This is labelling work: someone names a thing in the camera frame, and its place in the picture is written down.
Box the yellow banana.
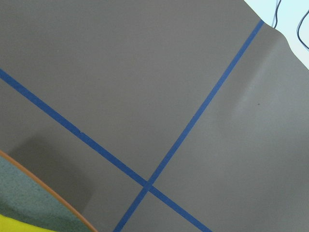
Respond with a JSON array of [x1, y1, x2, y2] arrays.
[[0, 215, 54, 232]]

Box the black cables on desk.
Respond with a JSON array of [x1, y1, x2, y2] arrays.
[[270, 0, 309, 51]]

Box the grey square plate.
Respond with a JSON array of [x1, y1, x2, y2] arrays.
[[0, 152, 97, 232]]

